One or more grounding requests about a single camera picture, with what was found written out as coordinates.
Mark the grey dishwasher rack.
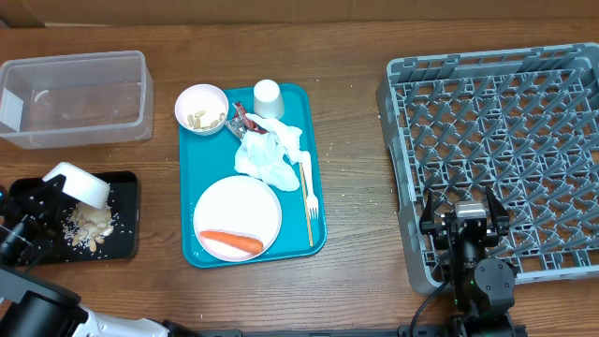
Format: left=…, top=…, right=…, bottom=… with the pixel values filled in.
left=376, top=43, right=598, bottom=294

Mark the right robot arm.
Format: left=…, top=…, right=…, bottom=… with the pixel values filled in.
left=409, top=187, right=526, bottom=337

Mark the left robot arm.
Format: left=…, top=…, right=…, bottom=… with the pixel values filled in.
left=1, top=174, right=197, bottom=337

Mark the pink bowl with peanuts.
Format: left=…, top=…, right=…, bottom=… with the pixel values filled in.
left=174, top=84, right=229, bottom=136

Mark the small crumpled white tissue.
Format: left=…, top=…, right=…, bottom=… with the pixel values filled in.
left=248, top=113, right=303, bottom=164

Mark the white plastic fork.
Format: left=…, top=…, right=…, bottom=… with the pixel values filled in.
left=302, top=151, right=319, bottom=219

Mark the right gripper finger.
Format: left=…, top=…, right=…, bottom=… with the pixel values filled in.
left=419, top=189, right=442, bottom=236
left=485, top=185, right=510, bottom=236

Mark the clear plastic bin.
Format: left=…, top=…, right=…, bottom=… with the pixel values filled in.
left=1, top=51, right=153, bottom=149

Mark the black plastic tray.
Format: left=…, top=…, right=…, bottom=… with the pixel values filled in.
left=7, top=171, right=140, bottom=265

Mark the white paper cup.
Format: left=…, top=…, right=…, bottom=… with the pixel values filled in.
left=254, top=79, right=285, bottom=119

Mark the wooden chopstick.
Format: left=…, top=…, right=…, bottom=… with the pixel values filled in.
left=299, top=163, right=314, bottom=247

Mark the teal serving tray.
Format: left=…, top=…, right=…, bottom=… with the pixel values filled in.
left=179, top=83, right=328, bottom=269

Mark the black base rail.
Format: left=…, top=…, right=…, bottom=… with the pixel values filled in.
left=196, top=323, right=529, bottom=337

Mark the rice and peanut pile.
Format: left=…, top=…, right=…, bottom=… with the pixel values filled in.
left=63, top=202, right=114, bottom=253

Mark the large white tissue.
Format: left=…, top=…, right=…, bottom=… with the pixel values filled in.
left=234, top=131, right=300, bottom=192

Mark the red snack wrapper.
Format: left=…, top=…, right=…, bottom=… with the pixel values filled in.
left=225, top=101, right=267, bottom=139

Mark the white round plate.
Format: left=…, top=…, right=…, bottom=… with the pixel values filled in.
left=193, top=175, right=283, bottom=262

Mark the orange carrot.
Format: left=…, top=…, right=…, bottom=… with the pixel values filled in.
left=200, top=230, right=264, bottom=255

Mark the white bowl with rice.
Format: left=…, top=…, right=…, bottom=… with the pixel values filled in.
left=42, top=162, right=110, bottom=209

